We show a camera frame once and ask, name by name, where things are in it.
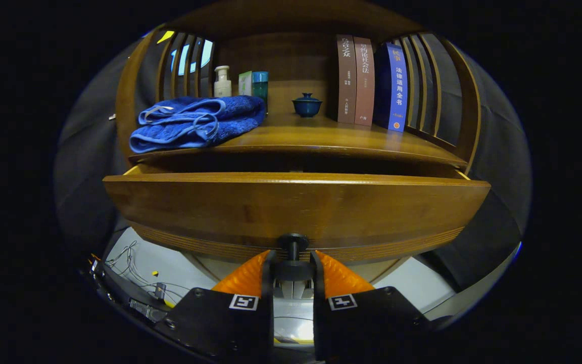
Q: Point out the teal capped bottle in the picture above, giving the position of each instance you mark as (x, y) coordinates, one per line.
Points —
(260, 83)

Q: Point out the reddish brown book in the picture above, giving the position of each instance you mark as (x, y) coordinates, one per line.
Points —
(365, 83)

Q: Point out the white pump bottle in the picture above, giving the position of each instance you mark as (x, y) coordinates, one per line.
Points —
(223, 87)

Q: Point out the wooden drawer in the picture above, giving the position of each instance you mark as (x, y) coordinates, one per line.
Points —
(220, 207)

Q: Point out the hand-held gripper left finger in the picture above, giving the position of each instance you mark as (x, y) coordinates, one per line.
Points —
(230, 328)

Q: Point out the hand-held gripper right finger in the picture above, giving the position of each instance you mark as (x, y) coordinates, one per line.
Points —
(356, 326)

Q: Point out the wooden countertop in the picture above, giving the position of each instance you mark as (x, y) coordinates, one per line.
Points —
(321, 134)

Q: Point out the wooden cabinet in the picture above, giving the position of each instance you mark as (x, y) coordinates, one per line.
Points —
(281, 55)

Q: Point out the dark brown book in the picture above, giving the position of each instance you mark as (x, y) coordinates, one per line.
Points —
(346, 81)

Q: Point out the blue folded towel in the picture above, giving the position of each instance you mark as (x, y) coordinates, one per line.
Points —
(195, 126)

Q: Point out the white green tube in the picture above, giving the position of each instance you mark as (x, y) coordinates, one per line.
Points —
(245, 85)

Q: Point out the blue book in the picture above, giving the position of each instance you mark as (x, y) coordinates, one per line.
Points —
(397, 91)

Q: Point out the blue lidded teacup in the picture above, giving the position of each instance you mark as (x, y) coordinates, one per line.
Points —
(307, 107)

